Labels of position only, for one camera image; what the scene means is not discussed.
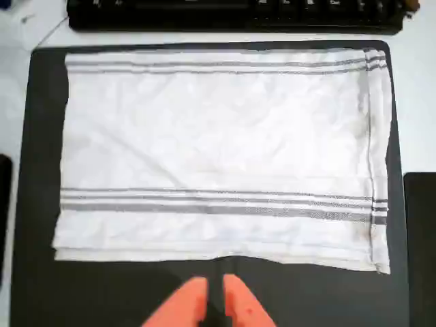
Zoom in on black mouse pad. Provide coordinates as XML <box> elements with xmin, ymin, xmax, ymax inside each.
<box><xmin>403</xmin><ymin>172</ymin><xmax>436</xmax><ymax>327</ymax></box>
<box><xmin>0</xmin><ymin>153</ymin><xmax>14</xmax><ymax>290</ymax></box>

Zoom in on white grey-striped towel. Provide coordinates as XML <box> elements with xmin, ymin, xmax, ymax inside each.
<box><xmin>51</xmin><ymin>47</ymin><xmax>392</xmax><ymax>275</ymax></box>

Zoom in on large black desk mat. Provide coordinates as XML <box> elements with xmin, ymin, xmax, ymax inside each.
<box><xmin>8</xmin><ymin>40</ymin><xmax>415</xmax><ymax>327</ymax></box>

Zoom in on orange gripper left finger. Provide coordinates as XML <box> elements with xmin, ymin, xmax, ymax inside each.
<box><xmin>141</xmin><ymin>275</ymin><xmax>210</xmax><ymax>327</ymax></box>

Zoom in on black computer keyboard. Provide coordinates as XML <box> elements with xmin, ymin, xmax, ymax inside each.
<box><xmin>66</xmin><ymin>0</ymin><xmax>413</xmax><ymax>35</ymax></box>

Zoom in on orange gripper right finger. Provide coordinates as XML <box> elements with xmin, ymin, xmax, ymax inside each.
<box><xmin>222</xmin><ymin>273</ymin><xmax>279</xmax><ymax>327</ymax></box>

